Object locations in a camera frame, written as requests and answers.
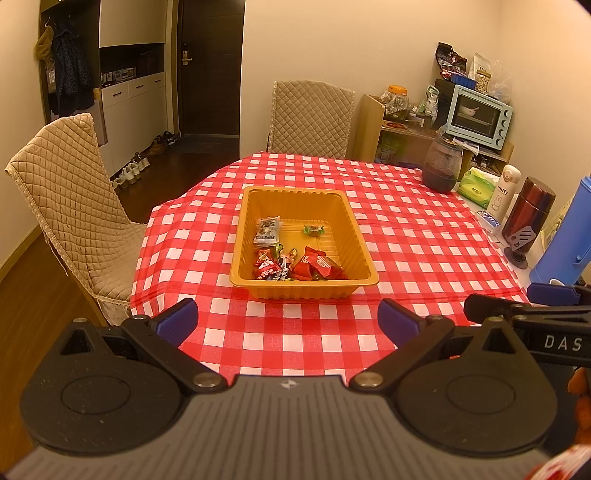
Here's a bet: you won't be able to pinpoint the brown hanging garment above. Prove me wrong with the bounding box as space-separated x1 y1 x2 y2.
35 25 57 62

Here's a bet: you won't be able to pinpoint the dark wooden door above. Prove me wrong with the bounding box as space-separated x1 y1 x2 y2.
177 0 246 154

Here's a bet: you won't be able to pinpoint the row of light shoes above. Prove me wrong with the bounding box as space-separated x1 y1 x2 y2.
110 151 151 193

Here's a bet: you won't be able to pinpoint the red white checkered tablecloth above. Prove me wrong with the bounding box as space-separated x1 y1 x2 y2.
130 152 530 387

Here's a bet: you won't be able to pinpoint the white nut bag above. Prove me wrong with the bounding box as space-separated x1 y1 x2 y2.
468 52 493 93

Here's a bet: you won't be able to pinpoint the red green snack packet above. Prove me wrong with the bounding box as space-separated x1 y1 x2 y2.
295 261 348 281

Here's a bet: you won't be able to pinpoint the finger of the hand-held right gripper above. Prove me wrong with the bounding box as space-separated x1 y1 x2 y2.
464 292 591 329
526 278 591 306

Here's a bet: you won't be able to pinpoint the small red candy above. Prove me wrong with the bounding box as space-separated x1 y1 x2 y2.
253 249 280 280

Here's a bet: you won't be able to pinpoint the person's right hand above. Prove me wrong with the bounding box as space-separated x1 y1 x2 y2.
567 369 591 445

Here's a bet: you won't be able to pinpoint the dark shoes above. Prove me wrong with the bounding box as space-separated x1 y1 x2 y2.
147 130 179 158

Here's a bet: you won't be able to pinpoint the light blue toaster oven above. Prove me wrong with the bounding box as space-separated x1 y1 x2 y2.
445 83 513 154

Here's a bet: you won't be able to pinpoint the clear jar orange lid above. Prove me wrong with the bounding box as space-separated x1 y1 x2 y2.
379 84 412 120

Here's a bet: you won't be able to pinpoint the brown steel thermos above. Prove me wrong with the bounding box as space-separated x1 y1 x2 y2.
501 176 557 250

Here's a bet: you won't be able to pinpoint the wooden shelf unit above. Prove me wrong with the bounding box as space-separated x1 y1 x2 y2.
353 94 515 184

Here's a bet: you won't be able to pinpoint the black metal phone stand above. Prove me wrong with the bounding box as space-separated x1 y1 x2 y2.
503 226 539 269

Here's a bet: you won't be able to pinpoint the white thermos bottle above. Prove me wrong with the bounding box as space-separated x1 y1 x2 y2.
484 164 522 218

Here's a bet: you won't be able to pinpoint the green tissue pack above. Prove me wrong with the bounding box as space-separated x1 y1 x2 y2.
457 167 500 209

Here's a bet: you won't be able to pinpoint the red twisted snack packet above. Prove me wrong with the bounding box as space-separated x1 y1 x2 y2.
302 246 334 274

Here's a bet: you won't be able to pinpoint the yellow plastic tray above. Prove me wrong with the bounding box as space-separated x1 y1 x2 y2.
229 185 380 302

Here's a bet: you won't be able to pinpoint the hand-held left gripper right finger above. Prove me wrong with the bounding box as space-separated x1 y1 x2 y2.
348 298 534 395

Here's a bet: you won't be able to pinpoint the grey snack packet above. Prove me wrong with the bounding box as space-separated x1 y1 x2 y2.
253 217 282 246

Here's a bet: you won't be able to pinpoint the red white cloth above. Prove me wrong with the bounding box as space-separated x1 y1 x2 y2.
526 449 591 480

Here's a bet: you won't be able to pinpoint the clear plastic bag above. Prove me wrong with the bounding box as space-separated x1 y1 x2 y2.
489 59 513 103

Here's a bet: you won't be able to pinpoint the dark hanging coat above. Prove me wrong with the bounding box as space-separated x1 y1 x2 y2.
50 25 94 117

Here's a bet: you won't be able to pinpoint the dark snack bag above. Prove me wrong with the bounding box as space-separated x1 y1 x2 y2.
434 42 467 82

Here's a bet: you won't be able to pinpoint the white hallway cabinet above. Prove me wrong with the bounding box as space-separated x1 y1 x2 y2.
39 0 167 182

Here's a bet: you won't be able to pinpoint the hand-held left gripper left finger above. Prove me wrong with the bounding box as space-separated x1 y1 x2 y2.
51 298 229 395

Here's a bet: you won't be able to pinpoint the beige quilted chair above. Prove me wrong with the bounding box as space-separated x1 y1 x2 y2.
4 113 149 326
266 80 356 160

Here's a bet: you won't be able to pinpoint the blue thermos flask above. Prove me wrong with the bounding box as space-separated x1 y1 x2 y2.
529 174 591 287

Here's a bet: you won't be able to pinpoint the dark glass jar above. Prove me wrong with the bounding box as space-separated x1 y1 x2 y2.
422 134 464 194

